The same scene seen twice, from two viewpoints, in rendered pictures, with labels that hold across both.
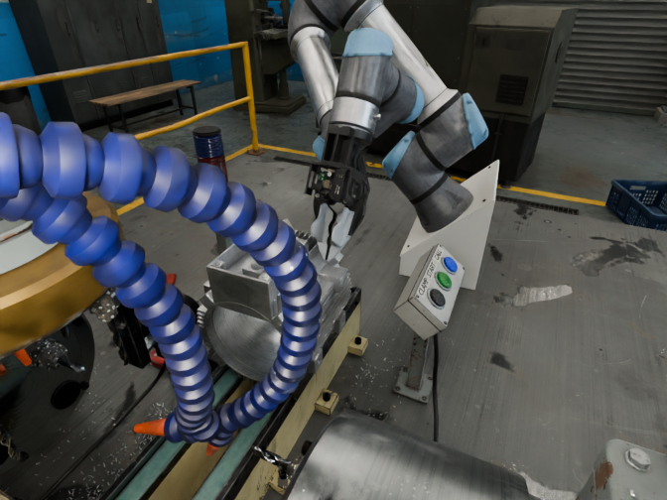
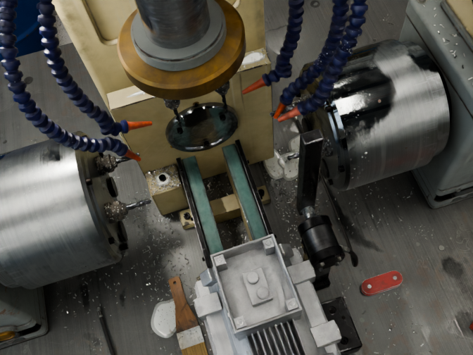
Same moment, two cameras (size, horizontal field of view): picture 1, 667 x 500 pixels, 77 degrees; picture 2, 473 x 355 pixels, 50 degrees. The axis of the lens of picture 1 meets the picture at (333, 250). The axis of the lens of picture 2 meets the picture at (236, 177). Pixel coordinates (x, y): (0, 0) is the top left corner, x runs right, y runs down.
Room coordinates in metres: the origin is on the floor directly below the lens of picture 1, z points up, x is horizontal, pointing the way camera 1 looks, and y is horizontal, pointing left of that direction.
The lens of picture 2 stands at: (0.68, 0.00, 1.86)
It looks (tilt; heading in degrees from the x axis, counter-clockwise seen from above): 62 degrees down; 148
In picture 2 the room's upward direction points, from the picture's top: 10 degrees counter-clockwise
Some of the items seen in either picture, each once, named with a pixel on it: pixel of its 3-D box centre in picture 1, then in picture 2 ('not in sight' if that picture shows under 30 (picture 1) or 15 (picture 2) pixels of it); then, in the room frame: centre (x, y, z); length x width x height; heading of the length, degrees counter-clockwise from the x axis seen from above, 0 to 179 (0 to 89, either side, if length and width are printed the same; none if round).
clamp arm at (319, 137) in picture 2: (117, 295); (308, 178); (0.44, 0.29, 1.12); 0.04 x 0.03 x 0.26; 155
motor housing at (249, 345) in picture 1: (279, 305); (266, 326); (0.55, 0.09, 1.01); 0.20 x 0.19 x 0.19; 157
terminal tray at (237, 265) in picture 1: (261, 272); (255, 287); (0.51, 0.11, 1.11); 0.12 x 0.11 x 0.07; 157
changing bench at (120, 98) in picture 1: (153, 108); not in sight; (5.23, 2.20, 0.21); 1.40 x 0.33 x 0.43; 152
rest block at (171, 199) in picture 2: not in sight; (167, 189); (0.16, 0.15, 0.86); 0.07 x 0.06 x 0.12; 65
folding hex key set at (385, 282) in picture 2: (167, 361); (381, 283); (0.61, 0.35, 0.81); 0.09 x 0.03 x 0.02; 66
